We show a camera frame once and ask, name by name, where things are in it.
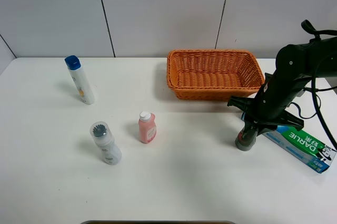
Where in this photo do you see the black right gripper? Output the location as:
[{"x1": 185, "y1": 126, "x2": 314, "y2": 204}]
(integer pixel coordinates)
[{"x1": 227, "y1": 73, "x2": 310, "y2": 131}]

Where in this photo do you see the black tube with grey cap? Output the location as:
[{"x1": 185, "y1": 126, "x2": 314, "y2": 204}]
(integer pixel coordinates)
[{"x1": 235, "y1": 126, "x2": 258, "y2": 151}]

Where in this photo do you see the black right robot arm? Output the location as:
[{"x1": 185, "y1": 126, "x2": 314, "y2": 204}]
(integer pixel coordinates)
[{"x1": 228, "y1": 37, "x2": 336, "y2": 132}]

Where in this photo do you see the green Darlie toothpaste box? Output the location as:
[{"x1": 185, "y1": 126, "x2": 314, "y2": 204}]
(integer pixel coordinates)
[{"x1": 241, "y1": 112, "x2": 337, "y2": 174}]

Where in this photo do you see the orange woven plastic basket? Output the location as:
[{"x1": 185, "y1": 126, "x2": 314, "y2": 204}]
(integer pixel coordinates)
[{"x1": 166, "y1": 50, "x2": 265, "y2": 102}]

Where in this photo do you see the small pink bottle white cap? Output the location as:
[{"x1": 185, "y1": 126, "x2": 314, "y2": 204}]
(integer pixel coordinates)
[{"x1": 138, "y1": 111, "x2": 157, "y2": 144}]

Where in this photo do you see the white bottle with clear cap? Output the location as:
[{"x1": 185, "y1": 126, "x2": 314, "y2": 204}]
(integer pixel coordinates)
[{"x1": 90, "y1": 121, "x2": 122, "y2": 165}]

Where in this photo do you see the white bottle with blue cap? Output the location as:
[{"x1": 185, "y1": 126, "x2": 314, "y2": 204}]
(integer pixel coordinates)
[{"x1": 64, "y1": 55, "x2": 95, "y2": 105}]

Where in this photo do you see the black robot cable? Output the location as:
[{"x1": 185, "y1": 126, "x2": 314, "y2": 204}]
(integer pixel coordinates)
[{"x1": 288, "y1": 20, "x2": 337, "y2": 151}]

